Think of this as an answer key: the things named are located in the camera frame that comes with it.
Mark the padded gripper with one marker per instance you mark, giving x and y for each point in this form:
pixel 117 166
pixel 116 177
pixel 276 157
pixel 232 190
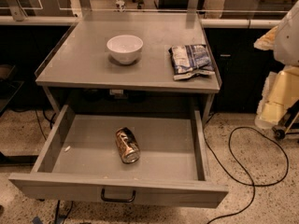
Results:
pixel 287 39

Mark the small wheeled cart base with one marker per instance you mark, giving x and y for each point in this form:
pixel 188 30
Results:
pixel 289 125

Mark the grey metal counter cabinet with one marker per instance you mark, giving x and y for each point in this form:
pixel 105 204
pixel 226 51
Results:
pixel 83 60

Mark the orange soda can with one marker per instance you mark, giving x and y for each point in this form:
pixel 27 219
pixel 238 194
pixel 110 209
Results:
pixel 127 146

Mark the white ceramic bowl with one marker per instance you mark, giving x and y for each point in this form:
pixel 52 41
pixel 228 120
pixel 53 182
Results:
pixel 125 49

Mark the white horizontal rail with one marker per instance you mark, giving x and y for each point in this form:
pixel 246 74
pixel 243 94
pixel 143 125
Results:
pixel 207 23

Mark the grey open top drawer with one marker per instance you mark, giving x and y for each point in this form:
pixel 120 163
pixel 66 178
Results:
pixel 80 158

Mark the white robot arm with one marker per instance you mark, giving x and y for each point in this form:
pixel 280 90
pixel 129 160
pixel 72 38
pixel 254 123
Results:
pixel 283 39

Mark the blue white chip bag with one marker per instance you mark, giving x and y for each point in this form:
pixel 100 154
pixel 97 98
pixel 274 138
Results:
pixel 190 60

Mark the black drawer handle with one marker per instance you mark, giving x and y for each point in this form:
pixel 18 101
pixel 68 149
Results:
pixel 117 197

